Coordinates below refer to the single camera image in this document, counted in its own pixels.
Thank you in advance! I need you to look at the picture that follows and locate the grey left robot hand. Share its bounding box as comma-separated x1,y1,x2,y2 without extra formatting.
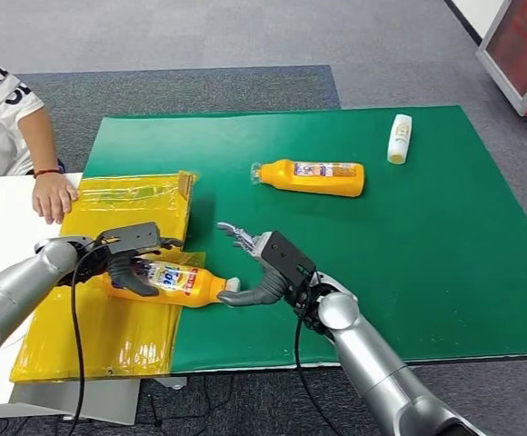
93,221,184,300

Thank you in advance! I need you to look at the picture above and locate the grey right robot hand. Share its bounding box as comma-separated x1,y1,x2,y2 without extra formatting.
216,221,318,309

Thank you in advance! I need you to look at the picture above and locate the orange detergent bottle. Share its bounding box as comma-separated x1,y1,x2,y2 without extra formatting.
251,158,365,199
91,258,242,310

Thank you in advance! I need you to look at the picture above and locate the small white bottle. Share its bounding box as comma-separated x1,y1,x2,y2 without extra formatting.
386,114,414,166

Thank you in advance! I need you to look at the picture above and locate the yellow plastic-wrapped carton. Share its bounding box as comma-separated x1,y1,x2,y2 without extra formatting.
10,171,207,385

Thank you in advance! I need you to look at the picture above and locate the person's hand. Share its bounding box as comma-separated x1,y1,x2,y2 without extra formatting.
32,173,79,226

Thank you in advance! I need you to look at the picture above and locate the green table mat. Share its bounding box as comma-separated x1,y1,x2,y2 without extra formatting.
82,105,527,375

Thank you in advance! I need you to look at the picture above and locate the red and white cabinet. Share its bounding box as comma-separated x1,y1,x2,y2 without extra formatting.
476,0,527,118

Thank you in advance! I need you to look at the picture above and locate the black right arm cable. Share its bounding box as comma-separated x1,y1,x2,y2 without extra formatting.
293,279,347,436

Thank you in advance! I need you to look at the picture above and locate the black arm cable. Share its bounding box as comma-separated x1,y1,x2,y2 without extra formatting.
293,279,347,436
65,240,112,436

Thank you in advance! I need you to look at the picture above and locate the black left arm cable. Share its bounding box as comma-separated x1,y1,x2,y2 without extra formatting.
65,240,112,436

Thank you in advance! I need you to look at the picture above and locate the grey table base plate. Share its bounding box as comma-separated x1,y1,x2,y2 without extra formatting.
8,375,143,427

